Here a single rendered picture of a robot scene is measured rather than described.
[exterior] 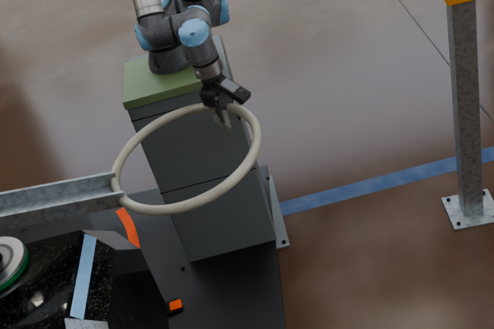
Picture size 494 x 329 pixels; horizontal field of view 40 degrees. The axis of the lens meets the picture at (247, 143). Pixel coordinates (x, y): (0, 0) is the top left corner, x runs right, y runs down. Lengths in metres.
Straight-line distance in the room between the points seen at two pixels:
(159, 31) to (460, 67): 1.08
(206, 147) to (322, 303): 0.76
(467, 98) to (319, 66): 1.65
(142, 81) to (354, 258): 1.12
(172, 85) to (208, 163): 0.38
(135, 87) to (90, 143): 1.53
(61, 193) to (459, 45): 1.42
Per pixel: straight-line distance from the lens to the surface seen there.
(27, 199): 2.11
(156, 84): 2.58
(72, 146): 4.15
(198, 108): 2.24
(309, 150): 3.48
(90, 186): 2.12
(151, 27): 2.17
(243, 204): 2.87
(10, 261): 2.12
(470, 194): 2.93
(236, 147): 2.69
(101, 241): 2.14
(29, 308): 1.99
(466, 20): 2.47
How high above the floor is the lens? 2.12
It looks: 36 degrees down
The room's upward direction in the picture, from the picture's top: 16 degrees counter-clockwise
